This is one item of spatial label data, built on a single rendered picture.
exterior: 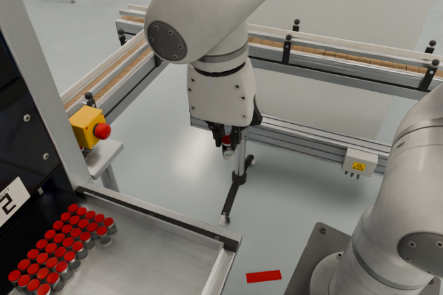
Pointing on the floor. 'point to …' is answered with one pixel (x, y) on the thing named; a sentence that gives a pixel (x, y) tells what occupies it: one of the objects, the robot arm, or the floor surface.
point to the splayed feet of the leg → (235, 191)
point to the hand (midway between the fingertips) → (227, 135)
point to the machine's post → (39, 83)
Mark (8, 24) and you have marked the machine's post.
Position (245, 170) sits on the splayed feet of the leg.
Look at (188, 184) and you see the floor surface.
